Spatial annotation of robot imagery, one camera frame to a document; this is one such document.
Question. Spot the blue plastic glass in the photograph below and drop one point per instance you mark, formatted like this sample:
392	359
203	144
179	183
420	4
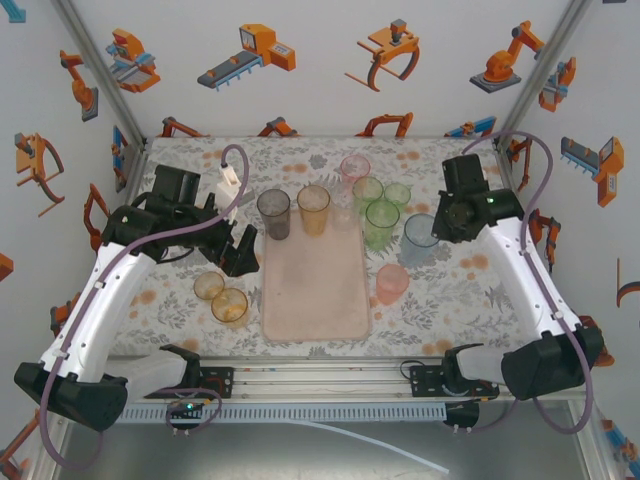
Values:
417	240

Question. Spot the short amber plastic glass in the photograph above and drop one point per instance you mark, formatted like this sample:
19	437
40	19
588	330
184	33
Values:
230	307
209	286

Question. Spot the dark grey plastic glass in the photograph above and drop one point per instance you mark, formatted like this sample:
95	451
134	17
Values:
273	210

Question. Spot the small green plastic glass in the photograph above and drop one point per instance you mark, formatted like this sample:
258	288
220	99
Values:
397	194

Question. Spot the tall green plastic glass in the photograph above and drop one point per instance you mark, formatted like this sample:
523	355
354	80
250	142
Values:
369	189
382	215

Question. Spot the salmon orange plastic glass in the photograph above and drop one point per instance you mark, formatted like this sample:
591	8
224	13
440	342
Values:
392	282

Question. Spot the tall amber plastic glass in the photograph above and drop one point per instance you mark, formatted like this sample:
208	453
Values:
314	205

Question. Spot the clear plastic glass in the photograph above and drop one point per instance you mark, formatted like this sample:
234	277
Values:
345	215

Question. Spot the pink plastic glass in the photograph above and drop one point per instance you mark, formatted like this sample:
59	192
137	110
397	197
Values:
355	167

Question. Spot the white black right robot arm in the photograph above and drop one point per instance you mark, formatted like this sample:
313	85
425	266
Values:
517	280

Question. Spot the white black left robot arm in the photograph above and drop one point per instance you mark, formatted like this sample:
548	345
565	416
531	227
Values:
110	310

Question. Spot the pale pink rectangular tray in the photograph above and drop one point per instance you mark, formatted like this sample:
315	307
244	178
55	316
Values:
315	300

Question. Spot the floral printed tablecloth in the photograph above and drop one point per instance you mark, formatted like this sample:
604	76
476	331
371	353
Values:
425	150

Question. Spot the small black electronics box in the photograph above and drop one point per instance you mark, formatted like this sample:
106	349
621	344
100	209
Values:
462	412
180	407

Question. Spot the aluminium table edge rail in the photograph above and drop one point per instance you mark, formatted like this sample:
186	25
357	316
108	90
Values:
135	167
505	165

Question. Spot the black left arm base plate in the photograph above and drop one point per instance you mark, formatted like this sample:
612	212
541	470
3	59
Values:
225	389

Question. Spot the wide aluminium base rail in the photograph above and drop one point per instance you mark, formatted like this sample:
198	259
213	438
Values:
325	380

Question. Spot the aluminium frame post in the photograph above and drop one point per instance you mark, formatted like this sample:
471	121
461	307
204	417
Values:
102	75
59	425
592	450
541	75

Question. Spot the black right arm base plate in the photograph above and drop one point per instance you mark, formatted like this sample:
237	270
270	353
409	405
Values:
425	382

